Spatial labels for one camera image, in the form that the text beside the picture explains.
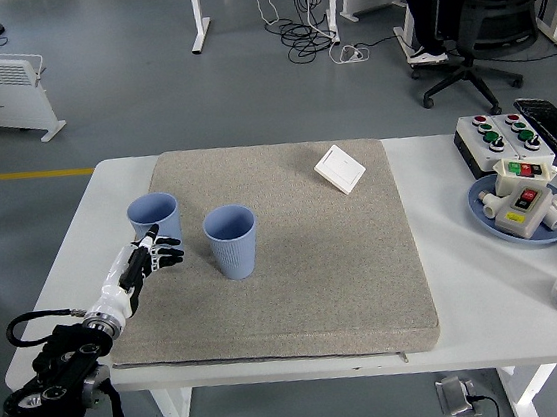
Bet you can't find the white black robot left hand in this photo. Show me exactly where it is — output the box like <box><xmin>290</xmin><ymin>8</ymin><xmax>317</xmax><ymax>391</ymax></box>
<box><xmin>79</xmin><ymin>220</ymin><xmax>192</xmax><ymax>323</ymax></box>

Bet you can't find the blue ribbed plastic cup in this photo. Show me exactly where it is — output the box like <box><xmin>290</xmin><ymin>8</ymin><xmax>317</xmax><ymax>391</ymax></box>
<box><xmin>123</xmin><ymin>189</ymin><xmax>185</xmax><ymax>255</ymax></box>
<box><xmin>200</xmin><ymin>201</ymin><xmax>263</xmax><ymax>285</ymax></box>

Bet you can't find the grey-brown fabric mat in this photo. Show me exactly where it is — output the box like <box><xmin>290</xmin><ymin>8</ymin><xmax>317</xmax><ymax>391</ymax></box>
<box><xmin>84</xmin><ymin>122</ymin><xmax>445</xmax><ymax>390</ymax></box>

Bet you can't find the white desk leg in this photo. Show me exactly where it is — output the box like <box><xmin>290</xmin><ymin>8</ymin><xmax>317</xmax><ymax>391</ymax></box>
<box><xmin>185</xmin><ymin>0</ymin><xmax>215</xmax><ymax>55</ymax></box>
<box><xmin>389</xmin><ymin>0</ymin><xmax>420</xmax><ymax>63</ymax></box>
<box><xmin>322</xmin><ymin>0</ymin><xmax>346</xmax><ymax>46</ymax></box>

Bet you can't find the grey foot pedal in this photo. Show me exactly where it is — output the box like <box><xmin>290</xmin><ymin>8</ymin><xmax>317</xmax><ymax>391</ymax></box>
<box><xmin>433</xmin><ymin>371</ymin><xmax>484</xmax><ymax>417</ymax></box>

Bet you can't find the blue round plate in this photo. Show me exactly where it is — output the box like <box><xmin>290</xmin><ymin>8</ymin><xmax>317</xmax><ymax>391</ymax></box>
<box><xmin>464</xmin><ymin>167</ymin><xmax>557</xmax><ymax>254</ymax></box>

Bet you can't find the white three-button control box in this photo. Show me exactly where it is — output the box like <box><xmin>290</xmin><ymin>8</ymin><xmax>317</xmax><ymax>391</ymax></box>
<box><xmin>450</xmin><ymin>110</ymin><xmax>520</xmax><ymax>182</ymax></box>

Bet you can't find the white four-button control box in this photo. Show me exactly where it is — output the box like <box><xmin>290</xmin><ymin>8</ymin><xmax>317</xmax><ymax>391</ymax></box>
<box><xmin>491</xmin><ymin>108</ymin><xmax>557</xmax><ymax>170</ymax></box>

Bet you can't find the black office chair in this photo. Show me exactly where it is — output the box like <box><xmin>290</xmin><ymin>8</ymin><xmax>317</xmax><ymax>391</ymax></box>
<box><xmin>403</xmin><ymin>0</ymin><xmax>557</xmax><ymax>123</ymax></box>

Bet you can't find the white wall switch plate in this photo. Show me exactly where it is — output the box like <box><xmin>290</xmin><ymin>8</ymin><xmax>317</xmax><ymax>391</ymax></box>
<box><xmin>311</xmin><ymin>141</ymin><xmax>369</xmax><ymax>198</ymax></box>

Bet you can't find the black cable bundle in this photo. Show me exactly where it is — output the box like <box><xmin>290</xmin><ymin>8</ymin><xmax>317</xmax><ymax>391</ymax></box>
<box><xmin>276</xmin><ymin>0</ymin><xmax>343</xmax><ymax>66</ymax></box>

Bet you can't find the black pedal cable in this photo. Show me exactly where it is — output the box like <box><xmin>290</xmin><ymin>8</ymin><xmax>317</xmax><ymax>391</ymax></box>
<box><xmin>473</xmin><ymin>392</ymin><xmax>503</xmax><ymax>417</ymax></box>

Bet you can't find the white red-green push-button switch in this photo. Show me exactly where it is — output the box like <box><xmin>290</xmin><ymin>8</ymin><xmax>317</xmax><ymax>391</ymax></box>
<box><xmin>491</xmin><ymin>153</ymin><xmax>557</xmax><ymax>200</ymax></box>

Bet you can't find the white switch box yellow label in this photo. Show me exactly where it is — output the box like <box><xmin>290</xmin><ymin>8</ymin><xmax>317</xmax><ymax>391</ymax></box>
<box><xmin>489</xmin><ymin>178</ymin><xmax>557</xmax><ymax>244</ymax></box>

